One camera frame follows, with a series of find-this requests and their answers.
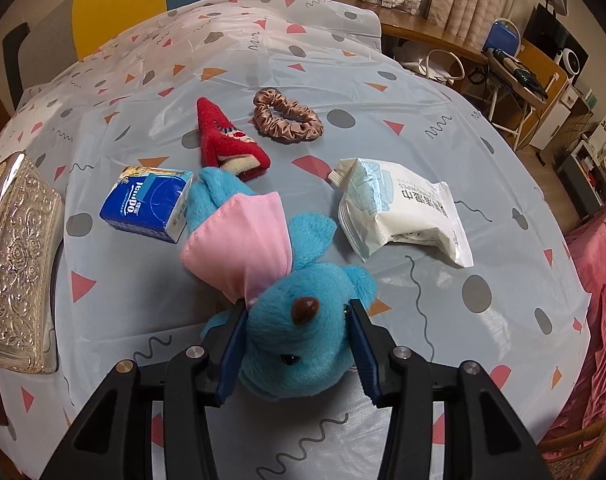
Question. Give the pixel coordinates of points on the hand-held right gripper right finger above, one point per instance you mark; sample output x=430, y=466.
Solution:
x=368, y=360

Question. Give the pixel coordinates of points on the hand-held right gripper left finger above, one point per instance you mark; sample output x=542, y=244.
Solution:
x=231, y=355

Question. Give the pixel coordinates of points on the blue plush toy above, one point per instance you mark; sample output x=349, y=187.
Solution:
x=303, y=340

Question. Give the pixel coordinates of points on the white wet wipes pack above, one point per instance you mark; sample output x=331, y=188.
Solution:
x=423, y=210

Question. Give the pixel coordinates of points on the blue face mask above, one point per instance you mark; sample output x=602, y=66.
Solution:
x=368, y=185

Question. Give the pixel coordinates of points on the blue tissue packet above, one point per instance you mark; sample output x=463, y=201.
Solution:
x=138, y=200

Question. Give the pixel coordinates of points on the red plush toy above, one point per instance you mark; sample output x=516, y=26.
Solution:
x=213, y=135

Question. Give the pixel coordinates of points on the large brown satin scrunchie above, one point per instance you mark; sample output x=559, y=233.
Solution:
x=303, y=122

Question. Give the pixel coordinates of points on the rattan chair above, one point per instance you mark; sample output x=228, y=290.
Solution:
x=583, y=450

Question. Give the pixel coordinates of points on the golden ornate tissue box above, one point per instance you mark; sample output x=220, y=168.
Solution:
x=18, y=260

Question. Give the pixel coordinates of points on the pink ruffled bed cover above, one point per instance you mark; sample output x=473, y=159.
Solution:
x=598, y=285

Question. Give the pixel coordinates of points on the low white shelf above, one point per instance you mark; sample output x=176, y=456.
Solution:
x=588, y=180

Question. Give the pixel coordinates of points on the white bag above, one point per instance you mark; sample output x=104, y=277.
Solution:
x=418, y=62

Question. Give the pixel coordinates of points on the folding tray table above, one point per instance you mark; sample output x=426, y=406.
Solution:
x=520, y=95

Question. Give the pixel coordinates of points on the white cabinet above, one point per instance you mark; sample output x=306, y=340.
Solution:
x=563, y=115

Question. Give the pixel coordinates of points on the black device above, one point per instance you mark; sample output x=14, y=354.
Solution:
x=518, y=72

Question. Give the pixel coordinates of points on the wooden table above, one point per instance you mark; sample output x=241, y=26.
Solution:
x=408, y=27

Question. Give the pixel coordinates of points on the wooden board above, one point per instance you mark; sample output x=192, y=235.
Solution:
x=543, y=67

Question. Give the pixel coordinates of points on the blue metal chair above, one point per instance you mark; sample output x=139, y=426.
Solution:
x=503, y=35

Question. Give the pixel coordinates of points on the white round fan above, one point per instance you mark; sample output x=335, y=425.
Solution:
x=573, y=62

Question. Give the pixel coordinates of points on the black upright panel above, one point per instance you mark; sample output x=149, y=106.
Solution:
x=15, y=65

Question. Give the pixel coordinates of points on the grey yellow blue sofa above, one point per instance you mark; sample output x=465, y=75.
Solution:
x=128, y=0

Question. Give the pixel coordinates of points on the black television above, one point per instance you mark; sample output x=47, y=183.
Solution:
x=545, y=27

